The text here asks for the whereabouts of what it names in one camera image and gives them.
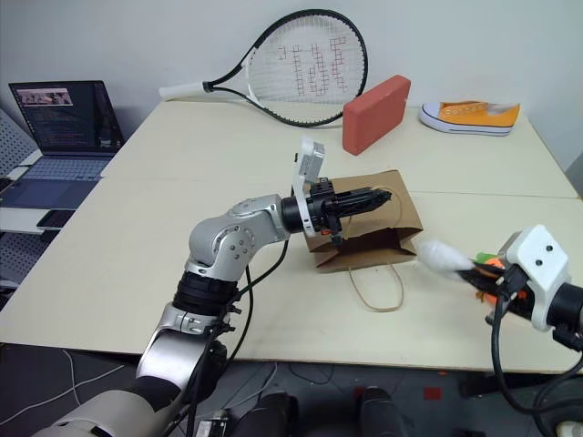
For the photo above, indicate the silver robot torso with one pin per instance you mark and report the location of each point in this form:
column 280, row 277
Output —
column 109, row 409

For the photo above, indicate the dark rounded shape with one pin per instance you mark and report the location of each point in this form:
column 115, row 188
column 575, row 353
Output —
column 271, row 416
column 378, row 412

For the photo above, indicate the open laptop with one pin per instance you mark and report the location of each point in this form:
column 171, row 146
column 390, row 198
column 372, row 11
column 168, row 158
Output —
column 64, row 118

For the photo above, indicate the black white tennis racket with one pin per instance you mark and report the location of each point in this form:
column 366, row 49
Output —
column 214, row 83

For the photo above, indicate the yellow canvas sneaker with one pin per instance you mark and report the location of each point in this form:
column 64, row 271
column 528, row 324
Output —
column 473, row 117

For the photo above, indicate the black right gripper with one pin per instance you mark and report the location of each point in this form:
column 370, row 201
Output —
column 512, row 287

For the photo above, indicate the black smartphone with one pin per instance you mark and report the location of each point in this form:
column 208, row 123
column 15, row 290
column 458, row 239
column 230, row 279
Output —
column 54, row 219

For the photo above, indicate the blue-grey closed laptop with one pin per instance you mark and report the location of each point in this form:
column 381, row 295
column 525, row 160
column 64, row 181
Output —
column 45, row 193

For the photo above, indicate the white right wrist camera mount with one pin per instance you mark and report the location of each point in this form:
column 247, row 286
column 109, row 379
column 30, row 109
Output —
column 542, row 268

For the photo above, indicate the white orange green plush toy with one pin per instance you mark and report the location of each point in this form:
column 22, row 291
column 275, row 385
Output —
column 437, row 257

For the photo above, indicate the red foam brick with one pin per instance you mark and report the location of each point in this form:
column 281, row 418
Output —
column 373, row 114

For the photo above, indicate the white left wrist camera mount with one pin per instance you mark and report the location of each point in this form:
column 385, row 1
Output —
column 309, row 157

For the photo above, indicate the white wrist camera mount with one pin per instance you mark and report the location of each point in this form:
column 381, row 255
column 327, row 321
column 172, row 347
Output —
column 309, row 157
column 542, row 268

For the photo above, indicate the brown paper bag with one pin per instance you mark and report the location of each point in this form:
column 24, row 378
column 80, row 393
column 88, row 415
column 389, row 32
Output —
column 410, row 214

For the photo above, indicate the white perforated panel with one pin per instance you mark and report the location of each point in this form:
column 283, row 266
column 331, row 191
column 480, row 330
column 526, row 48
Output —
column 13, row 141

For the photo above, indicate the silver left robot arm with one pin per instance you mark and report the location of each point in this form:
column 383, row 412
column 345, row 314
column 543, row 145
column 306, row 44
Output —
column 255, row 218

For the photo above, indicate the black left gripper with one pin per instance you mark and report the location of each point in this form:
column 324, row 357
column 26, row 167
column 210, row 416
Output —
column 324, row 205

